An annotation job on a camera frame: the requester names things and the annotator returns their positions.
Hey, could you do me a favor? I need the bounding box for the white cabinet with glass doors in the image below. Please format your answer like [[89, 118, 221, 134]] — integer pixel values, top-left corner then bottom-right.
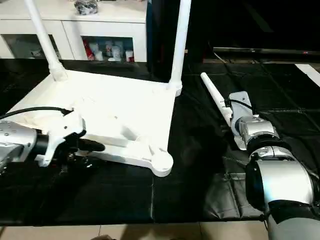
[[0, 0, 149, 64]]

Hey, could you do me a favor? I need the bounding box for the black cabinet with orange label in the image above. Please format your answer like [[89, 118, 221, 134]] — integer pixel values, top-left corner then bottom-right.
[[146, 0, 320, 61]]

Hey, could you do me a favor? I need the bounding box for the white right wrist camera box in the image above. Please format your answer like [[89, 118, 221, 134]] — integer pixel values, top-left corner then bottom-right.
[[227, 91, 254, 124]]

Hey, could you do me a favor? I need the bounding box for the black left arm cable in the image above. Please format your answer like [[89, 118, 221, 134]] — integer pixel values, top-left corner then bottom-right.
[[0, 106, 75, 121]]

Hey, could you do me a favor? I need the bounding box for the glossy black long bar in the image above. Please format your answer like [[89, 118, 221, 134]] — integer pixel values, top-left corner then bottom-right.
[[214, 47, 320, 55]]

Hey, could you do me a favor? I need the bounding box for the crumpled silver black object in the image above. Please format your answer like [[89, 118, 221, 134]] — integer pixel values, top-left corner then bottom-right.
[[74, 0, 99, 16]]

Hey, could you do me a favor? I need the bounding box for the white plastic table leg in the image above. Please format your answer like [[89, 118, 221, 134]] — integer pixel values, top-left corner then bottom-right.
[[168, 0, 192, 97], [200, 72, 249, 151], [24, 0, 69, 82]]

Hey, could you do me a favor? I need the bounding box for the white plastic table top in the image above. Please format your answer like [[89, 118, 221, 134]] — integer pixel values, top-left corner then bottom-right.
[[0, 69, 183, 178]]

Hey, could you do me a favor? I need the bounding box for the black work mat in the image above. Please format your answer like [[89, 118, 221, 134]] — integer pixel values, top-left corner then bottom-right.
[[0, 57, 320, 225]]

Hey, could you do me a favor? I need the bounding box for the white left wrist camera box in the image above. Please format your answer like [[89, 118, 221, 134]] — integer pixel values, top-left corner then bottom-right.
[[36, 110, 87, 168]]

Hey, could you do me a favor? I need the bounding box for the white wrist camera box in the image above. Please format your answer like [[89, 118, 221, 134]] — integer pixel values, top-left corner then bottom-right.
[[227, 91, 254, 124], [36, 110, 87, 168]]

